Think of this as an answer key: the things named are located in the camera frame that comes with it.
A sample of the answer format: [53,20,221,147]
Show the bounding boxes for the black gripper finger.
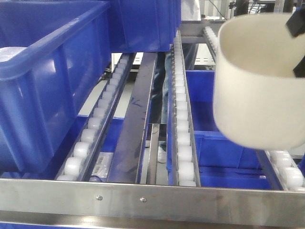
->
[293,56,305,78]
[285,10,305,37]

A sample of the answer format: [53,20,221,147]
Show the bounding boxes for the white plastic trash bin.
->
[213,13,305,150]

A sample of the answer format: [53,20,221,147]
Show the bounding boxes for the blue crate lower layer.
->
[166,70,267,190]

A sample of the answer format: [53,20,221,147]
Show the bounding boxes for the white roller track right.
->
[204,27,305,191]

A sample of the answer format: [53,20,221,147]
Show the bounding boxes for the white roller track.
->
[204,27,305,191]
[55,53,136,181]
[170,31,201,187]

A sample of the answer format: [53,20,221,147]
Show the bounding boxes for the white roller track middle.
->
[170,31,201,187]

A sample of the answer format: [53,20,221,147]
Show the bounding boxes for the person in jeans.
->
[145,0,202,164]

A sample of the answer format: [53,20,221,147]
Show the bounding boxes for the blue crate upper middle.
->
[108,0,182,53]

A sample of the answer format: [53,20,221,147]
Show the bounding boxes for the steel divider strip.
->
[107,52,157,184]

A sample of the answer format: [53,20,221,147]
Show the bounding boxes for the white roller track left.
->
[55,53,136,181]

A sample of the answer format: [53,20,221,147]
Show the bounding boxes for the large blue crate left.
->
[0,0,111,172]

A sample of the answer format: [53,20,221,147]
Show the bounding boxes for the steel front shelf rail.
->
[0,179,305,228]

